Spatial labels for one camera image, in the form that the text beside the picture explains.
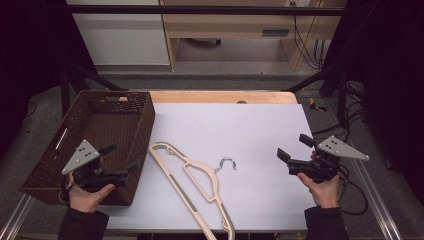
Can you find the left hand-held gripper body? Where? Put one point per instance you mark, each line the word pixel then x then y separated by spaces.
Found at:
pixel 81 156

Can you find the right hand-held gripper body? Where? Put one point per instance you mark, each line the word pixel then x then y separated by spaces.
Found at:
pixel 336 149

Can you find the brown wicker basket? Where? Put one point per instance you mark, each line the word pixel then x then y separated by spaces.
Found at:
pixel 100 123

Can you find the person's left hand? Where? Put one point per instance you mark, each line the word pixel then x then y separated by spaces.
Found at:
pixel 86 200

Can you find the person's right hand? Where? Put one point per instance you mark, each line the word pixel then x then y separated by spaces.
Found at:
pixel 325 195

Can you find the yellow and black tool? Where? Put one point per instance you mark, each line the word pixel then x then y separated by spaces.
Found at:
pixel 315 105

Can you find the black metal stand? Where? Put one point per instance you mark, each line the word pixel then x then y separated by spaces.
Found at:
pixel 340 96
pixel 65 93

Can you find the white paper sheet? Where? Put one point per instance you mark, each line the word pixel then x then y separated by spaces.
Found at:
pixel 233 133

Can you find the wooden table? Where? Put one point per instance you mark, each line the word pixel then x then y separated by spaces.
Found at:
pixel 216 97

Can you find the white cabinet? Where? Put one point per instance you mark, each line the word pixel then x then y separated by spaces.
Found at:
pixel 123 36

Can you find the light wooden desk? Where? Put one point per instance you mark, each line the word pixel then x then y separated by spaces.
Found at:
pixel 226 25

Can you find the aluminium rail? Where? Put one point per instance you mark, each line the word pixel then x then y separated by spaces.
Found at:
pixel 375 203
pixel 15 218

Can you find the black horizontal frame bar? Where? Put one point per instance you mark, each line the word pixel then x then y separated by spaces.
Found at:
pixel 200 10

